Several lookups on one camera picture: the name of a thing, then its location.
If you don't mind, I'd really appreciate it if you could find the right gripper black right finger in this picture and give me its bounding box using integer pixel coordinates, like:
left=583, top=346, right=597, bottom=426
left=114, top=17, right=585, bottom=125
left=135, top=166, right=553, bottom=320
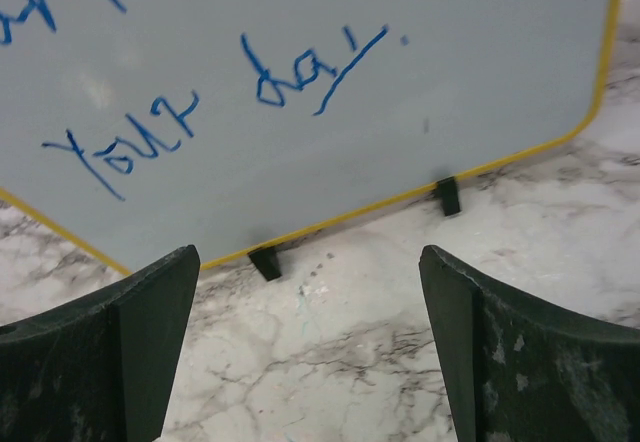
left=419, top=245, right=639, bottom=441

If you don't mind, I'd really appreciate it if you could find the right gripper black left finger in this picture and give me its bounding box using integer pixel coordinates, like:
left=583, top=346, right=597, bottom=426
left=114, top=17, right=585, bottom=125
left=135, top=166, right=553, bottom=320
left=1, top=245, right=200, bottom=441

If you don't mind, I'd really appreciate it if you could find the yellow framed whiteboard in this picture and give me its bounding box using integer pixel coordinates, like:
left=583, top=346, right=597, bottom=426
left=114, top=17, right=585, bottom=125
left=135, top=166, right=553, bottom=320
left=1, top=0, right=620, bottom=273

